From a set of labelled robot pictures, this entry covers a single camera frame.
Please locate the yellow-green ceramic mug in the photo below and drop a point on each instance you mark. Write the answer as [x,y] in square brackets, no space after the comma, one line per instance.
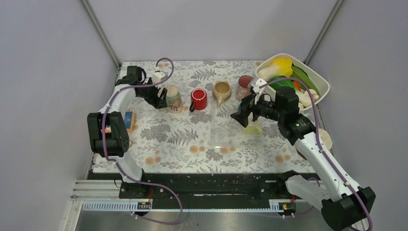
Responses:
[253,127]

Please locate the blue orange sponge pack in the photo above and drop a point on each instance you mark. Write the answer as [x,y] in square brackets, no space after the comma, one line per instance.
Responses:
[129,120]

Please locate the clear plastic tray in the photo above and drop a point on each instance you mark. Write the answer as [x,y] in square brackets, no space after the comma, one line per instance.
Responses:
[226,132]

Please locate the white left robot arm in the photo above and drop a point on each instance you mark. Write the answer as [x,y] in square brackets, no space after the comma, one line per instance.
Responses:
[108,134]

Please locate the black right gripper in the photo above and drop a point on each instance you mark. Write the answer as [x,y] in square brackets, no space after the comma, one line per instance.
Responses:
[242,116]

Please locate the white vegetable basin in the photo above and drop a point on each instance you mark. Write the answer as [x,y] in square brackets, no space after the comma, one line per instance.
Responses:
[318,80]

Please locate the aluminium corner frame post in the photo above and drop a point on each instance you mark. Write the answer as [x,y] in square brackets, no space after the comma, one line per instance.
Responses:
[100,32]

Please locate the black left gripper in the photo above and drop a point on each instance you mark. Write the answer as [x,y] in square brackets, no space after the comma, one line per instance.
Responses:
[159,102]

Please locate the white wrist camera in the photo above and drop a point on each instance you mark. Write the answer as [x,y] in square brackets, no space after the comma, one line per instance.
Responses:
[159,76]
[257,86]

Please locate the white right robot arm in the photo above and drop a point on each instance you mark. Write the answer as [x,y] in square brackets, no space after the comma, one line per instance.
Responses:
[342,202]

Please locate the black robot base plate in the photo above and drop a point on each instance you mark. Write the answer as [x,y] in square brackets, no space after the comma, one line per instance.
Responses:
[194,191]

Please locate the red ceramic mug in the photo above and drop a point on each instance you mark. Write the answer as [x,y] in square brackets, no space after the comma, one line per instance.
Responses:
[198,100]

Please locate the green bok choy toy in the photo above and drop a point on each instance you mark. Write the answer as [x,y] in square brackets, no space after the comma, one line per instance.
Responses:
[284,83]

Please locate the dark green leaf vegetable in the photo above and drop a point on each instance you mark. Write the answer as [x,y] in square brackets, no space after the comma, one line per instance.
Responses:
[300,74]

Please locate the red chili pepper toy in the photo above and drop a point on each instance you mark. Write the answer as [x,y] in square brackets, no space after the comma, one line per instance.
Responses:
[296,84]

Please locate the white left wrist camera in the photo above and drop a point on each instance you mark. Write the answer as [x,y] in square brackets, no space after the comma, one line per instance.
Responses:
[159,76]

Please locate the right aluminium frame post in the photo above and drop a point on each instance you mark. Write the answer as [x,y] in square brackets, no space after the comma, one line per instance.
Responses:
[326,26]

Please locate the pink patterned mug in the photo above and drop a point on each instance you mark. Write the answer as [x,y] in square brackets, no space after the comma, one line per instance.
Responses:
[242,88]

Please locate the white mushroom toy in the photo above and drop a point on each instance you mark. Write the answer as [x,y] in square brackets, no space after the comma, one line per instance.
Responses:
[305,98]

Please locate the yellow napa cabbage toy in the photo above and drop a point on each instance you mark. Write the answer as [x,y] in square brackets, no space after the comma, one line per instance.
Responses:
[278,67]

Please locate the cream floral ceramic mug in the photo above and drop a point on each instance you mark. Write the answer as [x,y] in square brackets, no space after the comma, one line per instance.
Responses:
[173,99]

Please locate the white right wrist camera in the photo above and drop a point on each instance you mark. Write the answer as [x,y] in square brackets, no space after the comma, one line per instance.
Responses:
[257,86]

